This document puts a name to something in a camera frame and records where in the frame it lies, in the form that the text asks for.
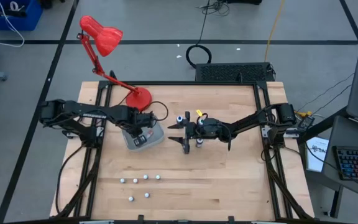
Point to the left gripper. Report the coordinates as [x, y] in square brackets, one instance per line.
[143, 119]

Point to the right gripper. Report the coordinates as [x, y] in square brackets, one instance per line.
[210, 129]

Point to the small grey-blue bottle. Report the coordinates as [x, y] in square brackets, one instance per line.
[180, 119]
[199, 143]

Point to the grey plastic bin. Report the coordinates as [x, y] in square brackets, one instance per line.
[155, 137]

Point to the small purple dye bottle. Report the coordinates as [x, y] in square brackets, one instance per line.
[158, 177]

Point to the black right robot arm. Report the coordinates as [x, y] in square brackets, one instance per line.
[253, 119]

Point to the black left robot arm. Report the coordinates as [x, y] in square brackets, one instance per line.
[73, 109]

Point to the black table clamp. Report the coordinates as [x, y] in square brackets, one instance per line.
[231, 218]
[140, 217]
[113, 74]

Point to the black perforated computer case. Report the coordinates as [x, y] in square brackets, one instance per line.
[235, 72]

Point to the red desk lamp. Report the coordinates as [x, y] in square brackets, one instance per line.
[106, 35]

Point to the black power adapter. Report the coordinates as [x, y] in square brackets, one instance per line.
[305, 122]

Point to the white printed paper sheet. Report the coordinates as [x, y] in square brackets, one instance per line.
[317, 155]

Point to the blue plastic crate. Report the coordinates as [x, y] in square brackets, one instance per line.
[26, 18]

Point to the backlit computer keyboard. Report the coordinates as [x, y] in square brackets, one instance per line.
[357, 163]

